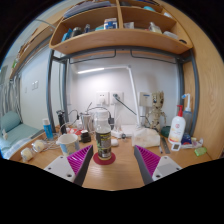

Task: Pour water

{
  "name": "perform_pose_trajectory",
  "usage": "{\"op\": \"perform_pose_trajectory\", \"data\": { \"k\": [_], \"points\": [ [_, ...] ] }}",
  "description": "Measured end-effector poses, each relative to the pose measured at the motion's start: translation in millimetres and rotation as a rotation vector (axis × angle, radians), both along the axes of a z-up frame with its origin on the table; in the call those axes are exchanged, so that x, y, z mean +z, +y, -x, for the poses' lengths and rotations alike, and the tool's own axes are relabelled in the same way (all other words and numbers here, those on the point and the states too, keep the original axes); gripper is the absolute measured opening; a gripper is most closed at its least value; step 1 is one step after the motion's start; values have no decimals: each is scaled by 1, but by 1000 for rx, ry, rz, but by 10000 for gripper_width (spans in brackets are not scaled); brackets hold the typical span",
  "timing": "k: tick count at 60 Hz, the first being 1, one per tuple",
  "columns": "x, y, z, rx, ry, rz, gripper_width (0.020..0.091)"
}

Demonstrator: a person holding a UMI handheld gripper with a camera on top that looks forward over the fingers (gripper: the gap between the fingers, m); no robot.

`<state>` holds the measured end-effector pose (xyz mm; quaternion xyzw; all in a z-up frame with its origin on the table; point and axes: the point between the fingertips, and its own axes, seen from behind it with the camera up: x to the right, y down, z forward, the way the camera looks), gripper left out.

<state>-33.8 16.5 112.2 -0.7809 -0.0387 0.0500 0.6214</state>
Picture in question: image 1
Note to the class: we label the blue spray can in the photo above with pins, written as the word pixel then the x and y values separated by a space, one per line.
pixel 48 130

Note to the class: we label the green small packet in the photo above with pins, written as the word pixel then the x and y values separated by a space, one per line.
pixel 200 151

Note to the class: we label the white mug with blue pattern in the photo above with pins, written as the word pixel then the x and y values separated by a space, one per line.
pixel 70 146

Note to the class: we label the clear bottle with dark label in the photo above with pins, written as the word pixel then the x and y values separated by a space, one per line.
pixel 103 143

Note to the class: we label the grey ruler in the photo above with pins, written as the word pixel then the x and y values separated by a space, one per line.
pixel 165 145

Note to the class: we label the wooden tree figurine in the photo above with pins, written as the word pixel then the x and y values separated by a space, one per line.
pixel 156 111

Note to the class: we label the steel cup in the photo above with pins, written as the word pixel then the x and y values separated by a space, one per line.
pixel 86 121

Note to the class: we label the small white thermometer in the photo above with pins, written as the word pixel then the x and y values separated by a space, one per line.
pixel 175 147

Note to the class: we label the white wall box blue label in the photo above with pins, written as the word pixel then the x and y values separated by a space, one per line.
pixel 145 99

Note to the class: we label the clear pump bottle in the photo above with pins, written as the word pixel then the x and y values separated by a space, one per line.
pixel 188 116

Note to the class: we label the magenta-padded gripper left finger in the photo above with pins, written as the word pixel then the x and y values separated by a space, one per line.
pixel 59 166

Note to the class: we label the teal bed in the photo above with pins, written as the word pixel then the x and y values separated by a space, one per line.
pixel 15 130

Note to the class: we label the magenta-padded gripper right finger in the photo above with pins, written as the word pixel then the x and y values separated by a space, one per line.
pixel 166 166

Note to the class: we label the white lotion bottle red pump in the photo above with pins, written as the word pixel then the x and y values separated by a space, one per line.
pixel 176 128

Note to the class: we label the black electric shaver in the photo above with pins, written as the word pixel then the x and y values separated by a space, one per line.
pixel 60 121

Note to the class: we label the white power strip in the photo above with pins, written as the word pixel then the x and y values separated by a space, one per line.
pixel 120 134

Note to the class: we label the wooden shelf unit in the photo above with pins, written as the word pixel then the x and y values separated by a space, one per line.
pixel 120 38

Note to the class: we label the white tissue pack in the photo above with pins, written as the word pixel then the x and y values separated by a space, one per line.
pixel 146 137

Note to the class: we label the white wall socket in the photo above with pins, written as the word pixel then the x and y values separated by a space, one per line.
pixel 120 100
pixel 102 98

